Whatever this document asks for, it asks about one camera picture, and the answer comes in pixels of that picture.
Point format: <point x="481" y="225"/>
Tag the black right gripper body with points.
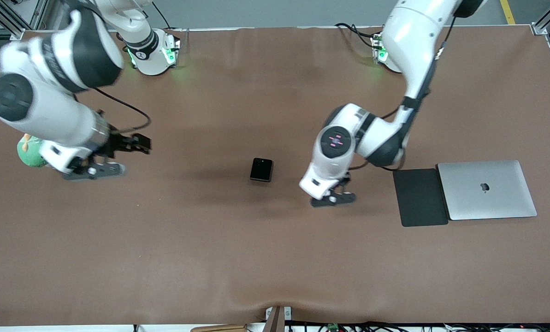
<point x="118" y="142"/>

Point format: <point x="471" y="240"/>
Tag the black smartphone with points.
<point x="261" y="169"/>

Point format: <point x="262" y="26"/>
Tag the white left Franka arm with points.
<point x="413" y="46"/>

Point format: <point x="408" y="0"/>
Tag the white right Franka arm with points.
<point x="49" y="101"/>

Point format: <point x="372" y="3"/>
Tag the dark grey mouse pad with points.
<point x="420" y="197"/>

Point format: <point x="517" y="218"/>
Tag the green dinosaur plush toy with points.
<point x="29" y="154"/>

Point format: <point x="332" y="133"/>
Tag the brown table cover mat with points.
<point x="274" y="240"/>

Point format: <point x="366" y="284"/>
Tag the silver closed laptop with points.
<point x="487" y="190"/>

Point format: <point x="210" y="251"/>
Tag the light wooden board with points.
<point x="219" y="328"/>

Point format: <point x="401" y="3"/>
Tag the white table edge bracket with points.
<point x="287" y="313"/>

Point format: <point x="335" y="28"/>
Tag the aluminium frame profile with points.
<point x="7" y="18"/>
<point x="549" y="18"/>

